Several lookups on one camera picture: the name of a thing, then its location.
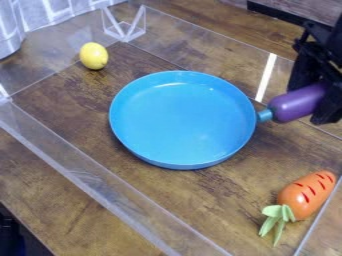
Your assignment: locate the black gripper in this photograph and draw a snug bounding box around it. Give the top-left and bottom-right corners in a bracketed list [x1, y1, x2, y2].
[287, 19, 342, 125]

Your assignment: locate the purple toy eggplant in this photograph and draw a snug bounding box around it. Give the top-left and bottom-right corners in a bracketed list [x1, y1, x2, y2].
[257, 83, 327, 123]

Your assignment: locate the blue round tray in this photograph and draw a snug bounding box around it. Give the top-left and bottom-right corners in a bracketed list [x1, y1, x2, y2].
[108, 71, 256, 170]

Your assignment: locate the dark wooden ledge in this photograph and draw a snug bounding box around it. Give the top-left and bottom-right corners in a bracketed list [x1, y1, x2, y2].
[247, 0, 342, 26]

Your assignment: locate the orange toy carrot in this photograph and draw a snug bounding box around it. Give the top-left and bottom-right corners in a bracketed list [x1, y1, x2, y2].
[257, 170, 336, 245]

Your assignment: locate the yellow toy lemon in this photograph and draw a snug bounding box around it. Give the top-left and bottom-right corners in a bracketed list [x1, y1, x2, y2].
[78, 42, 108, 70]

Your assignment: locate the grey checked curtain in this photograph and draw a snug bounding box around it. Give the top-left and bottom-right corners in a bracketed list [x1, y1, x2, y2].
[0, 0, 127, 60]

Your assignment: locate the clear acrylic corner bracket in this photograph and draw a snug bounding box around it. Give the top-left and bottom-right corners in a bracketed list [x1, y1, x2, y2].
[101, 6, 145, 43]

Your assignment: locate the clear acrylic enclosure wall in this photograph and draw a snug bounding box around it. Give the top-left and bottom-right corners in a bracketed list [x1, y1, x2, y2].
[0, 84, 231, 256]

